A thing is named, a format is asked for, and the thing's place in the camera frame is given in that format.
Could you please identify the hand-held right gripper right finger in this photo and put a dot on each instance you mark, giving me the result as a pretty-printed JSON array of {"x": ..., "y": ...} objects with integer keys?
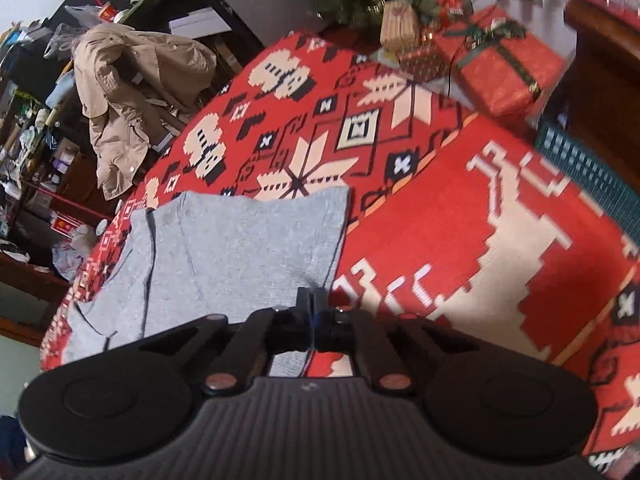
[{"x": 327, "y": 327}]

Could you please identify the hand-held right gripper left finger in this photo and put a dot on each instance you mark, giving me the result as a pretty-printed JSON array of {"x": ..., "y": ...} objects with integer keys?
[{"x": 300, "y": 320}]

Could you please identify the grey shirt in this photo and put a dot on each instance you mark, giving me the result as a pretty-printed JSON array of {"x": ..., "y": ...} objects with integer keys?
[{"x": 225, "y": 240}]

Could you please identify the red patterned blanket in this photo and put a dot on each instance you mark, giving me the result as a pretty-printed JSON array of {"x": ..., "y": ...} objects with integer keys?
[{"x": 450, "y": 210}]

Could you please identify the white red plastic bag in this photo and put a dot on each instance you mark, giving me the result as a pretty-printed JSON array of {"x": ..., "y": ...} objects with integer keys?
[{"x": 72, "y": 260}]

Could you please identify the red carton box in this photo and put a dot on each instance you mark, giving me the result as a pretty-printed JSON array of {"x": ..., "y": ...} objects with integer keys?
[{"x": 66, "y": 224}]

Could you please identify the wooden chair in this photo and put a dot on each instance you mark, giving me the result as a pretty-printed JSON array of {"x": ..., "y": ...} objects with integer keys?
[{"x": 159, "y": 105}]

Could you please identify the small red patterned gift box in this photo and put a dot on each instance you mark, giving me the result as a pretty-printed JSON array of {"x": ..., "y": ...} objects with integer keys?
[{"x": 425, "y": 62}]

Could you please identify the beige jacket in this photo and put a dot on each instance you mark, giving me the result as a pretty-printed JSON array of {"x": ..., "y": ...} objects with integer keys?
[{"x": 125, "y": 85}]

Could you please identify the teal cutting mat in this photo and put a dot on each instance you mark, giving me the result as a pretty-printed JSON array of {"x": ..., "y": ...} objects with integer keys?
[{"x": 575, "y": 160}]

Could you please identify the large red gift box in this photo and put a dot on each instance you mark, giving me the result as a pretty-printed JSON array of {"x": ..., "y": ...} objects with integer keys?
[{"x": 500, "y": 75}]

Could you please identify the beige gift box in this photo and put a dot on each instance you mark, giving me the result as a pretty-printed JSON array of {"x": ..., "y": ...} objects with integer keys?
[{"x": 400, "y": 27}]

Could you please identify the white flat box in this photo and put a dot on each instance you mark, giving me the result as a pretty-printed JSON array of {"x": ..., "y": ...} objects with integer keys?
[{"x": 195, "y": 24}]

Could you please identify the light blue folded cloth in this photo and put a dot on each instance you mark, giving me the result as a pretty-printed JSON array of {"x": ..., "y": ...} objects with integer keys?
[{"x": 60, "y": 90}]

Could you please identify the cluttered metal shelf rack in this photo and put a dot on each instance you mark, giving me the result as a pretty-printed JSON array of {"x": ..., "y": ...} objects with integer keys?
[{"x": 30, "y": 125}]

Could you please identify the small red bow gift box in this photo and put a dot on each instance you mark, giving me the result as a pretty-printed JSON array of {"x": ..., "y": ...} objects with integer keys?
[{"x": 455, "y": 7}]

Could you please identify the red paper cup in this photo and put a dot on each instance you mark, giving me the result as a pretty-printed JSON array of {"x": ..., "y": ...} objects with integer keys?
[{"x": 106, "y": 12}]

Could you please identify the wooden side table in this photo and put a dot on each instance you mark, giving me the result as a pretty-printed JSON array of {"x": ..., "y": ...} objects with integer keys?
[{"x": 600, "y": 60}]

